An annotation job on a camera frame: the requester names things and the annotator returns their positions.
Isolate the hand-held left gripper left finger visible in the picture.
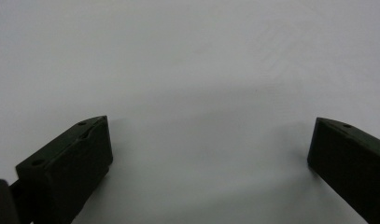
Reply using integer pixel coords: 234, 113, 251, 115
15, 115, 114, 224

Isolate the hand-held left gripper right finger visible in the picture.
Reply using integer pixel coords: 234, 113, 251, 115
306, 117, 380, 224

